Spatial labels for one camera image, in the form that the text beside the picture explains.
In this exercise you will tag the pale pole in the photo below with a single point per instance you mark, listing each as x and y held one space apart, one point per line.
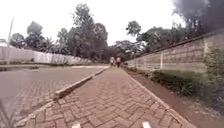
9 43

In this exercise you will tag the brown dirt strip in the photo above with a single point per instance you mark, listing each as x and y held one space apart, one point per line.
186 110

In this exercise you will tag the grey block wall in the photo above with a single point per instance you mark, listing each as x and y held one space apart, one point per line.
183 56

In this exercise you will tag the dark trees behind block wall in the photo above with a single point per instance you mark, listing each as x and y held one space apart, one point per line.
200 16

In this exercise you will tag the brick paved road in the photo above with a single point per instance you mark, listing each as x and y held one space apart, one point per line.
33 83

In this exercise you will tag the red brick path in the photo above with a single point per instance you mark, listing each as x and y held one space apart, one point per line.
110 100

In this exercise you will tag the row of trees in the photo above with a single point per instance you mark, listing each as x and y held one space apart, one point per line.
86 36

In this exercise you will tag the narrow pale path edging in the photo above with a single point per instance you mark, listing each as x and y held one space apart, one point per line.
160 105

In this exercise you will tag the robot's own part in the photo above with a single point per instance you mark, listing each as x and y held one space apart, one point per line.
76 126
146 125

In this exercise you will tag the white wall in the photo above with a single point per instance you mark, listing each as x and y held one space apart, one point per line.
43 57

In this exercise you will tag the person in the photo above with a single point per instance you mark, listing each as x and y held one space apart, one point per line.
118 61
112 61

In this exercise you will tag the low green hedge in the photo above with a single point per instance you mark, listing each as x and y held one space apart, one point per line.
176 81

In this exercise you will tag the grey concrete kerb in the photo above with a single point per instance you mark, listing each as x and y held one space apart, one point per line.
71 88

